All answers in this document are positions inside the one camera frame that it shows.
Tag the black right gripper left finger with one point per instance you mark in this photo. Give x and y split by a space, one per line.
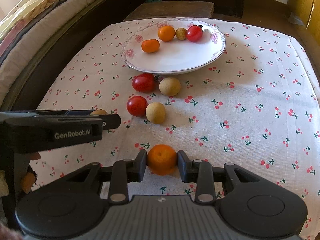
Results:
121 173

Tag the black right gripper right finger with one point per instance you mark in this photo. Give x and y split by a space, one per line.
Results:
203 174

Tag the orange mandarin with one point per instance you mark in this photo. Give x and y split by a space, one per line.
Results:
166 33
162 160

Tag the tan longan behind gripper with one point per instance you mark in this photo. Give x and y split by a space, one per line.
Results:
99 112

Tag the red cherry tomato lower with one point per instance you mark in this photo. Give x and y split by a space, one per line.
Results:
136 106

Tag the beige mattress bed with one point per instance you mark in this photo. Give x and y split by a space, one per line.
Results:
33 37

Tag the cherry print tablecloth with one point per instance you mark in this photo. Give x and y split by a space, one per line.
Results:
257 106

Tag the red cherry tomato near plate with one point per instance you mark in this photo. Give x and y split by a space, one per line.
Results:
144 83

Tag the white floral plate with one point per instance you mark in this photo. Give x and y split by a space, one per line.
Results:
173 57

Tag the small orange kumquat on plate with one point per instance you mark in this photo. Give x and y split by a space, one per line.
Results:
150 46

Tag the floral blanket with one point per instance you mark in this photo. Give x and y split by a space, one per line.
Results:
19 17

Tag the red cherry tomato on plate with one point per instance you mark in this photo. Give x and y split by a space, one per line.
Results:
194 33

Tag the tan longan on plate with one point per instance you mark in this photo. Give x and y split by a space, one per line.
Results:
181 34

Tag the orange mandarin on plate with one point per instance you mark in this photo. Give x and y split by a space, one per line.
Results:
166 33

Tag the dark wooden stool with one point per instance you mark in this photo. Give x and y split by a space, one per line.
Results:
189 9

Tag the light wooden wardrobe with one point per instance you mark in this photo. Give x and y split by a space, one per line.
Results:
306 12

